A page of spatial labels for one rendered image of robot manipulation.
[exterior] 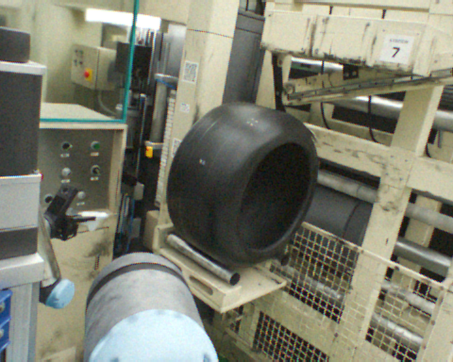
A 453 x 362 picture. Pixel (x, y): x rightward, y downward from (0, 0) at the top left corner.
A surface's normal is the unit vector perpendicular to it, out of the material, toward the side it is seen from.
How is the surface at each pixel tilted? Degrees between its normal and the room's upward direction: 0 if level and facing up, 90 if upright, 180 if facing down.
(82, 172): 90
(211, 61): 90
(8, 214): 90
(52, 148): 90
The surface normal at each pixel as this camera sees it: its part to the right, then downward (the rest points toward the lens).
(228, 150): -0.25, -0.38
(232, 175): 0.06, 0.00
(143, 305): -0.04, -0.94
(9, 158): 0.66, 0.32
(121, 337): -0.34, -0.83
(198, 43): -0.68, 0.08
